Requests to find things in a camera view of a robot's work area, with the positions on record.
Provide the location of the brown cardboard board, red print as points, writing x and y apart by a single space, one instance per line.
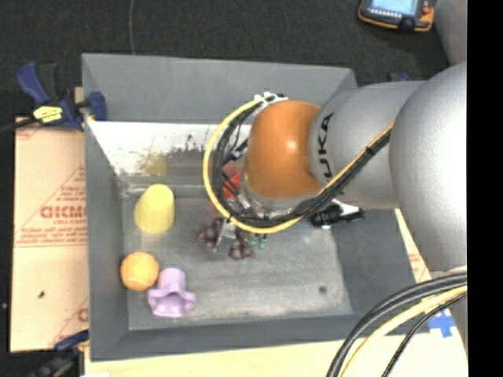
47 218

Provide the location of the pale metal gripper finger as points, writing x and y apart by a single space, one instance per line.
232 231
220 237

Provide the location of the lilac flower-shaped toy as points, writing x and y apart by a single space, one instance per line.
171 295

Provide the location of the grey metal bin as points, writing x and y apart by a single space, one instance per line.
275 281

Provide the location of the red object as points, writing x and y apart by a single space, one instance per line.
235 183

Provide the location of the orange ball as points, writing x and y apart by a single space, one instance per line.
139 271

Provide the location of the yellow cup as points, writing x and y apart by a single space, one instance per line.
155 208

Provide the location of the black cylinder on white bracket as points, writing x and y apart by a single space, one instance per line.
328 215

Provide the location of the purple toy grapes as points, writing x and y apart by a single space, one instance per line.
208 233

